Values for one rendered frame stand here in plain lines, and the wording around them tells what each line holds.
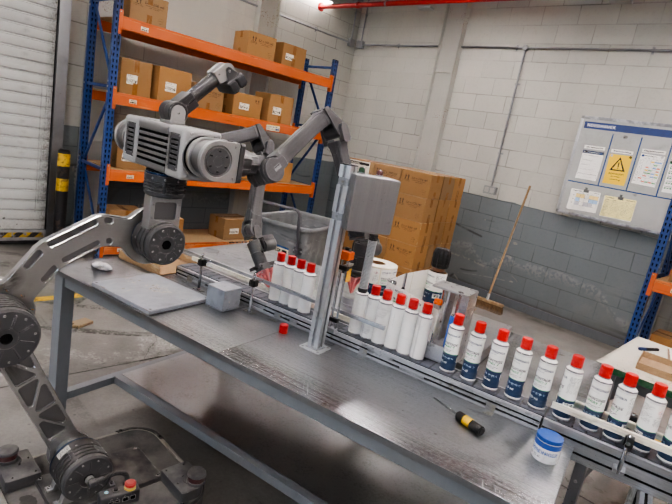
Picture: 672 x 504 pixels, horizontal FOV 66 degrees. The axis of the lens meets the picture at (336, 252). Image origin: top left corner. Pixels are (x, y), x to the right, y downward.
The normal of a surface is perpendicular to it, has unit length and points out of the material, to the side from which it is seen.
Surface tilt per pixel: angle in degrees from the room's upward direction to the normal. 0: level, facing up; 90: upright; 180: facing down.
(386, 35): 90
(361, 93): 90
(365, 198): 90
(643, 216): 90
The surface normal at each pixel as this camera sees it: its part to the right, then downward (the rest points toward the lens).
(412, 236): -0.59, 0.07
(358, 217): 0.37, 0.27
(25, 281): 0.70, 0.28
